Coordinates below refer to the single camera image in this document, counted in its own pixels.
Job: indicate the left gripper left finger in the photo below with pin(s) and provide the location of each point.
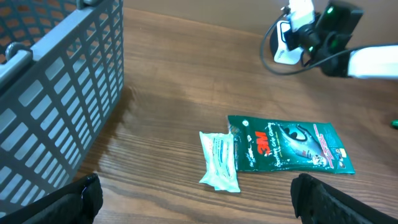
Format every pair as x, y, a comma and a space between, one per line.
77, 202

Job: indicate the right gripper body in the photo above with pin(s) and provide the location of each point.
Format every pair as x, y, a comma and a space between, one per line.
305, 37

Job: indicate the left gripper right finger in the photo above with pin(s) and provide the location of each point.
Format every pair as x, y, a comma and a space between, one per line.
317, 202

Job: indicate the green 3M gloves packet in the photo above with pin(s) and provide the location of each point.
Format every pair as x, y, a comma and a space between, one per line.
269, 145

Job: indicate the light green wipes packet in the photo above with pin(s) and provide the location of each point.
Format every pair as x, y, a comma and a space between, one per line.
218, 150

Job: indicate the red yellow sauce bottle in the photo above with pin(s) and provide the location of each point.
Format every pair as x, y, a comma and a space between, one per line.
394, 124

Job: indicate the white barcode scanner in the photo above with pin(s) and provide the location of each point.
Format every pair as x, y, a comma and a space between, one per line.
279, 47

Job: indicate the grey plastic mesh basket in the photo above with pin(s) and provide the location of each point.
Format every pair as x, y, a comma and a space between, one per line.
62, 74

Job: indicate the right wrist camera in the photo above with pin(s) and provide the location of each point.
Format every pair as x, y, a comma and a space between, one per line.
299, 13

